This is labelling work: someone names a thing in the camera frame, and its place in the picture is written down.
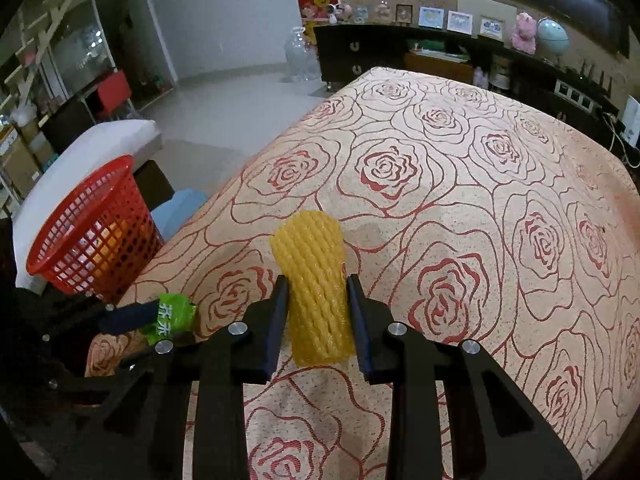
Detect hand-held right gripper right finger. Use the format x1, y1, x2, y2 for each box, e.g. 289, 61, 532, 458
346, 273, 585, 480

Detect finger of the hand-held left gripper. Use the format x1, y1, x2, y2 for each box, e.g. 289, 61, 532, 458
96, 301, 162, 336
120, 331, 197, 368

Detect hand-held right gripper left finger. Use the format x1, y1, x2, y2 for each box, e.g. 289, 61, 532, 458
52, 274, 291, 480

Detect green snack wrapper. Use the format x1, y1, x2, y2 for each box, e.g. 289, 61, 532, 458
141, 292, 197, 345

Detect yellow foam fruit net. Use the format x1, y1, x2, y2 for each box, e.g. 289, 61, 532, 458
270, 210, 353, 367

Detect red plastic mesh basket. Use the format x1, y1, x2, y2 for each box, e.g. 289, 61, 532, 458
26, 155, 166, 296

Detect white cushioned daybed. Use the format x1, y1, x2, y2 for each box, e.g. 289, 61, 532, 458
11, 120, 176, 291

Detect stack of cardboard boxes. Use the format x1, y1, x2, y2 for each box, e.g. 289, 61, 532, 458
0, 105, 56, 201

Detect black chair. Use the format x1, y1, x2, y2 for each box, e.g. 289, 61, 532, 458
40, 97, 96, 153

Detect red chair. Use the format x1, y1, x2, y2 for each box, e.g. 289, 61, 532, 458
97, 70, 133, 118

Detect white plastic bag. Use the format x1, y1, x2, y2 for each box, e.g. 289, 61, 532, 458
10, 102, 36, 126

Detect large clear glass jar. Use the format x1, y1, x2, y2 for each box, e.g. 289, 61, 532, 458
284, 26, 321, 82

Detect brown wooden box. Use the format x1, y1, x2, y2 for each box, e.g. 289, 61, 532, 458
404, 50, 473, 81

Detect black television cabinet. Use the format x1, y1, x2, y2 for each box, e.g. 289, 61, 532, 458
314, 24, 640, 168

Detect green packets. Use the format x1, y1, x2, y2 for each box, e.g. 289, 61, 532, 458
410, 39, 471, 58

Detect labelled storage jar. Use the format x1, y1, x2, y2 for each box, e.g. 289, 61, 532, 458
492, 57, 512, 88

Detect white wooden staircase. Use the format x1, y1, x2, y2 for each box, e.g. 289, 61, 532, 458
0, 0, 81, 111

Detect pink plush toy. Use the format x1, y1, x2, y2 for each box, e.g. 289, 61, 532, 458
510, 11, 538, 53

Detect black router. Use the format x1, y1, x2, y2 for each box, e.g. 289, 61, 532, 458
575, 60, 616, 96

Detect white upright appliance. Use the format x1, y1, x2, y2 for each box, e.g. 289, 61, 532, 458
620, 95, 640, 148

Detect light blue globe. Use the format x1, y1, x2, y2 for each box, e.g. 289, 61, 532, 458
536, 17, 570, 66

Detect white board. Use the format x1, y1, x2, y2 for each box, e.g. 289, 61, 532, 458
456, 0, 518, 36

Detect white cable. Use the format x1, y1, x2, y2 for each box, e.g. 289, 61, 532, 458
602, 110, 640, 168

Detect white wall socket panel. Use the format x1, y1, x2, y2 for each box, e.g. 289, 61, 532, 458
554, 80, 601, 111

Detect blue picture frame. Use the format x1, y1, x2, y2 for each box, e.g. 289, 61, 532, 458
446, 11, 473, 36
480, 16, 505, 41
418, 6, 445, 29

